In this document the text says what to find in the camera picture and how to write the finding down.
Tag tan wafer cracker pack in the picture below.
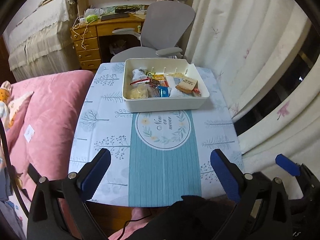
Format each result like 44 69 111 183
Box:
175 77 197 94

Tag clear bag pale puffs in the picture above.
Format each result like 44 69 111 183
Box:
129 83 149 99

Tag round rice cake bag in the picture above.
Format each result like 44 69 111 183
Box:
168 72 185 79

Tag blue snowflake candy wrapper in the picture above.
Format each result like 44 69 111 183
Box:
156 86 171 98

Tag white red snack packet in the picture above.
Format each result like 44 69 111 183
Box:
130 68 149 86

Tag green snack packet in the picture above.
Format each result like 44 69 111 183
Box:
146 72 155 78

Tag orange snack packet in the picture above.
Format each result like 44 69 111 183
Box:
152 74 165 81

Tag nut bar clear packet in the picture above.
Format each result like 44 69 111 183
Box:
165 76 201 97

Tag dark red snack packet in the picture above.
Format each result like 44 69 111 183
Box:
149 78 169 88

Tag pink quilt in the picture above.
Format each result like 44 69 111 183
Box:
7 70 94 206

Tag tree pattern tablecloth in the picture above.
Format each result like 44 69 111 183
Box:
69 63 244 207

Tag cartoon print blanket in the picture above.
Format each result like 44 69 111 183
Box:
1 81 34 202

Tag cream floral curtain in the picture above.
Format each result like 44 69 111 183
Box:
181 0 320 201

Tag white plastic storage bin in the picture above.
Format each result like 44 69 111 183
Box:
122 58 209 113

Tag lace covered cabinet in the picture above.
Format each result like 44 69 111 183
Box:
8 0 80 81

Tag wooden desk with drawers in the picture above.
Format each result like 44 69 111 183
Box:
71 14 144 71

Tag grey office chair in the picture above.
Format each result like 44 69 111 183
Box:
111 0 196 63

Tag green tissue box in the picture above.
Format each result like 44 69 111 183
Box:
85 15 98 23

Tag black keyboard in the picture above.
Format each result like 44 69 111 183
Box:
101 13 130 21

